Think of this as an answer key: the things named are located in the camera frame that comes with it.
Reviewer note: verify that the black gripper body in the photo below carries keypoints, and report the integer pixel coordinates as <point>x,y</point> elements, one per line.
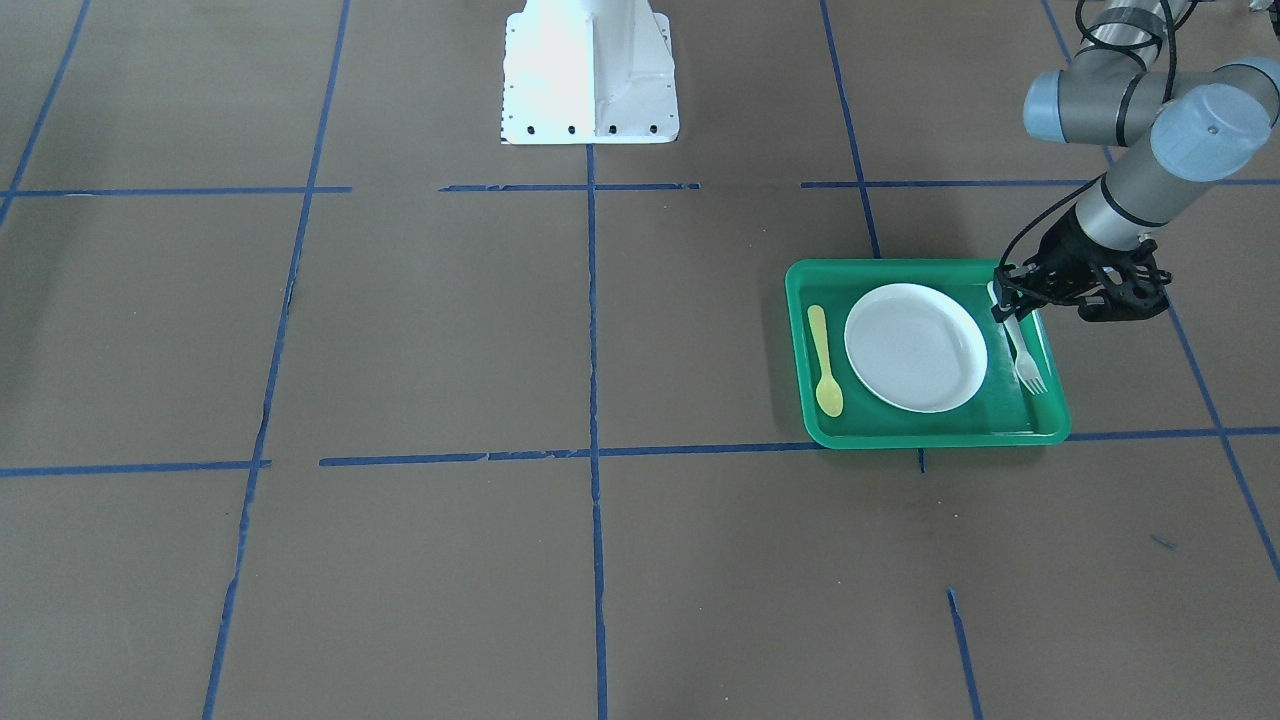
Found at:
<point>1066,254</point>

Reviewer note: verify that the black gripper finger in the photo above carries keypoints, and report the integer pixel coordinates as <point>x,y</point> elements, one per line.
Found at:
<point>1011,279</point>
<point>1005,309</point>

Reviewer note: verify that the white plastic fork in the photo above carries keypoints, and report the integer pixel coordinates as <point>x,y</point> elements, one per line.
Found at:
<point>1024,366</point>

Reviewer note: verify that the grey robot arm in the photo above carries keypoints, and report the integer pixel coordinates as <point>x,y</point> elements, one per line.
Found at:
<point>1181,134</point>

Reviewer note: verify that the white round plate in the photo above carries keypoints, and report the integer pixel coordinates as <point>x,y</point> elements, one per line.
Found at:
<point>915,348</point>

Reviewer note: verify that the green plastic tray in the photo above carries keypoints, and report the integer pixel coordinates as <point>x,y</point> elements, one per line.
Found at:
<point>1002,414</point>

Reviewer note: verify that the yellow plastic spoon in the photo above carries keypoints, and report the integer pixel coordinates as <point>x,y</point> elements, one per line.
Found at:
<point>828,392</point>

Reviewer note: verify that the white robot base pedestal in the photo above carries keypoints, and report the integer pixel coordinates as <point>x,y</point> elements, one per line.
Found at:
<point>579,72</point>

